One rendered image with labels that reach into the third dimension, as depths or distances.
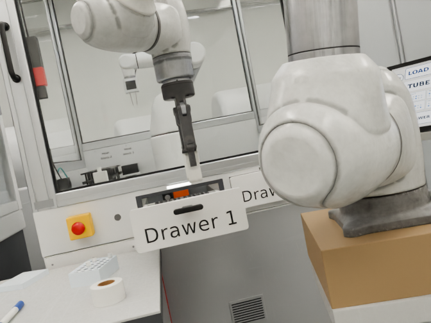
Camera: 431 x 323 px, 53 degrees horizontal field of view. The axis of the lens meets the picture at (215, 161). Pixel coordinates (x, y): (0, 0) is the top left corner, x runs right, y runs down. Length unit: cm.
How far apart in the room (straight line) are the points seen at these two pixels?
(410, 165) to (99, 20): 60
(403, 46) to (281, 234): 171
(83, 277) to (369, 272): 72
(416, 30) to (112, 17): 219
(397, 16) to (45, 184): 223
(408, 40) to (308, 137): 237
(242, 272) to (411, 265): 85
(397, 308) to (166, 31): 68
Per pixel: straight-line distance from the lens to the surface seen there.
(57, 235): 149
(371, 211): 78
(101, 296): 98
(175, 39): 98
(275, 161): 56
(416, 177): 80
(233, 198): 111
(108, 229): 146
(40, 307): 112
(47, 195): 148
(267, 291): 155
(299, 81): 58
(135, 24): 88
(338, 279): 73
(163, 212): 110
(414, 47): 283
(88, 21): 86
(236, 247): 148
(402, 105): 77
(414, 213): 79
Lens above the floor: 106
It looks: 3 degrees down
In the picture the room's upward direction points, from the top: 11 degrees counter-clockwise
